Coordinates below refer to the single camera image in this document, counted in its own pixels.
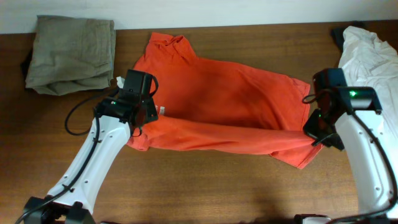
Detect black garment under white shirt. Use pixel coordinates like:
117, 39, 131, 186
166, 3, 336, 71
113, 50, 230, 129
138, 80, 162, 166
330, 21, 366, 53

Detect white t-shirt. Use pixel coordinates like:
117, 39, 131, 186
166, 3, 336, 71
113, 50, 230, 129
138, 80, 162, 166
338, 26, 397, 138

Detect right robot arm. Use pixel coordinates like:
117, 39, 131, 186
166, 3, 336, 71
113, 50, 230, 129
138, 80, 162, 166
294, 68, 397, 224

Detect folded olive green trousers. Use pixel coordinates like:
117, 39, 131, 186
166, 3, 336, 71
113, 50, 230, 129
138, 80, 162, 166
25, 16, 116, 96

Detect orange polo shirt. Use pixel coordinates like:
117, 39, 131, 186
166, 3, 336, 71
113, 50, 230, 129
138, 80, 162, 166
128, 33, 321, 169

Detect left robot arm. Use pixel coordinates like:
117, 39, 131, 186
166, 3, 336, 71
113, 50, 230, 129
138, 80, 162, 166
16, 93, 158, 223

